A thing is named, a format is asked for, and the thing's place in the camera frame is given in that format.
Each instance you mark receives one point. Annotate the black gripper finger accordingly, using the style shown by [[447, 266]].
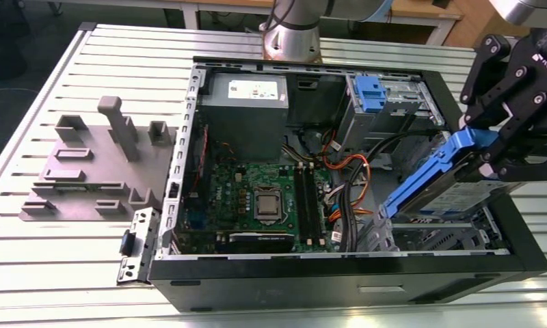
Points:
[[483, 85], [529, 164]]

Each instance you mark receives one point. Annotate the hard disk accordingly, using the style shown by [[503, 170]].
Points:
[[416, 181]]

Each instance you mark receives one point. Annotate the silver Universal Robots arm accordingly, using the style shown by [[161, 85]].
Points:
[[291, 41]]

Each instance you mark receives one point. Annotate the metal disk bay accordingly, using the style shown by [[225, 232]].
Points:
[[438, 226]]

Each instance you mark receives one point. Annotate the wooden cabinet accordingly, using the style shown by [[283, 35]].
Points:
[[470, 27]]

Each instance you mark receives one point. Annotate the wooden desk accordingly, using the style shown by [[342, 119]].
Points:
[[419, 17]]

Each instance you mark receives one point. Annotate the silver optical drive cage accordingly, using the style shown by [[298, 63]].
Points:
[[362, 126]]

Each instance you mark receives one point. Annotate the black RAM slot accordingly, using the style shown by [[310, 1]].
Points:
[[316, 205], [304, 201]]

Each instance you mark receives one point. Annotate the grey power supply unit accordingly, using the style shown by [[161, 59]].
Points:
[[241, 130]]

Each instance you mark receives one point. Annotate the silver CPU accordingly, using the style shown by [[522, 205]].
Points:
[[268, 205]]

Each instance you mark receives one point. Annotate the CPU socket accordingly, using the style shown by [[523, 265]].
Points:
[[270, 220]]

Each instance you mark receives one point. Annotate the black open PC case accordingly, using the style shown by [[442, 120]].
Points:
[[300, 283]]

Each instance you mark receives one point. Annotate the green motherboard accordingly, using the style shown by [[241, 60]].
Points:
[[228, 181]]

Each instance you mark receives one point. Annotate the black graphics card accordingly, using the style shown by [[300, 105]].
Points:
[[259, 241]]

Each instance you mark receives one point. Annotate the grey parts rack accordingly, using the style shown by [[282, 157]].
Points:
[[104, 171]]

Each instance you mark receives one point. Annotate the green RAM stick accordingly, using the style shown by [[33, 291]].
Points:
[[79, 187]]

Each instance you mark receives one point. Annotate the metal bracket with black latch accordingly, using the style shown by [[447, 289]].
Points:
[[141, 232]]

